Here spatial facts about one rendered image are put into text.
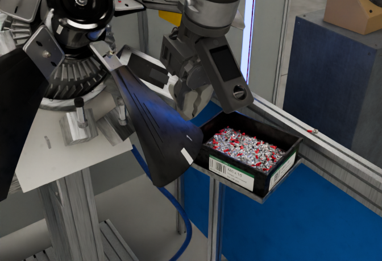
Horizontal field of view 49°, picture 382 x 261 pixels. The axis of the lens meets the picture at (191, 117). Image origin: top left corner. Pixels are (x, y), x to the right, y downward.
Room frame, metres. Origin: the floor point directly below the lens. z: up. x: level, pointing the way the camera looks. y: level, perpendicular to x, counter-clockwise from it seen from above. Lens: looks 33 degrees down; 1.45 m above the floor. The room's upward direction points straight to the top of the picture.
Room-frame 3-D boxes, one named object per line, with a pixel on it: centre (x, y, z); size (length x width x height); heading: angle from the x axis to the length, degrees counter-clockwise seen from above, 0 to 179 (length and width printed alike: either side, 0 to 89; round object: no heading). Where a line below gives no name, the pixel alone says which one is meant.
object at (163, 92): (0.86, 0.12, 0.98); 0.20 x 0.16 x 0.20; 36
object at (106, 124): (0.79, 0.17, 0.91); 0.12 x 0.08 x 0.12; 36
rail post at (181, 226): (1.28, 0.04, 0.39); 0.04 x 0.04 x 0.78; 36
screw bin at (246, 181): (0.78, -0.12, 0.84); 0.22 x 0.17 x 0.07; 52
